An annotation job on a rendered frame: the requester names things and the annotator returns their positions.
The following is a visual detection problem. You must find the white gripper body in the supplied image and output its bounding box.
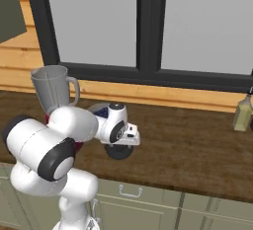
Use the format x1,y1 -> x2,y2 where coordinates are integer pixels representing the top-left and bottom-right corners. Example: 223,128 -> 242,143
108,136 -> 141,148

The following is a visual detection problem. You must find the dark red blender base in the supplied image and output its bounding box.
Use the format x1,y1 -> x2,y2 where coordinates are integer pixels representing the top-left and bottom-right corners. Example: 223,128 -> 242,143
44,113 -> 84,152

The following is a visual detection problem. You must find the grey blender jug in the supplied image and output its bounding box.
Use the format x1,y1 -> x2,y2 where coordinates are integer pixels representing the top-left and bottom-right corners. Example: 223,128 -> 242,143
30,64 -> 81,116

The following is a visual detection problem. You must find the white and blue bowl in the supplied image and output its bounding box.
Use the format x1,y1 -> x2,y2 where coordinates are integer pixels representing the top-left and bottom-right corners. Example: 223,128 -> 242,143
87,103 -> 111,119

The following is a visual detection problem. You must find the pale green drawer front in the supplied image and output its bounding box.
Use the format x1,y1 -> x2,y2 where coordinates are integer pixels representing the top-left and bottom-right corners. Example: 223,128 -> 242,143
96,178 -> 183,214
180,192 -> 253,223

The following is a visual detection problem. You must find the pale green cupboard door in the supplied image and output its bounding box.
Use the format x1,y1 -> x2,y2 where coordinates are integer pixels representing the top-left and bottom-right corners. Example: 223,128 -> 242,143
93,199 -> 180,230
0,163 -> 63,230

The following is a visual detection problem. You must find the dark framed window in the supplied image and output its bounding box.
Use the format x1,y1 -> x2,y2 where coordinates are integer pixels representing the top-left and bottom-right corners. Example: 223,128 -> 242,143
24,0 -> 253,94

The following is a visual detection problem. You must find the pale yellow oil bottle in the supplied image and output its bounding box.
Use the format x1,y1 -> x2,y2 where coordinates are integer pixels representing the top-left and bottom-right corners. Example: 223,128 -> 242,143
231,87 -> 253,133

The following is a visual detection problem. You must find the silver drawer handle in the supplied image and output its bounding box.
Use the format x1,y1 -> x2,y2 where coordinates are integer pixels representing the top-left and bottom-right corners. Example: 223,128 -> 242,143
118,184 -> 144,198

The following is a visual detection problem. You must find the silver cupboard door handle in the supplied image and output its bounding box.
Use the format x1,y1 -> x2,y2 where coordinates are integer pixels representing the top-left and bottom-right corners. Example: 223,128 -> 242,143
90,197 -> 101,224

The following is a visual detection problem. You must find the dark green wall cupboard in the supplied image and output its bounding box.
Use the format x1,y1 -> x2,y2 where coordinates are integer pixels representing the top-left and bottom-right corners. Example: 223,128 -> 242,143
0,0 -> 29,44

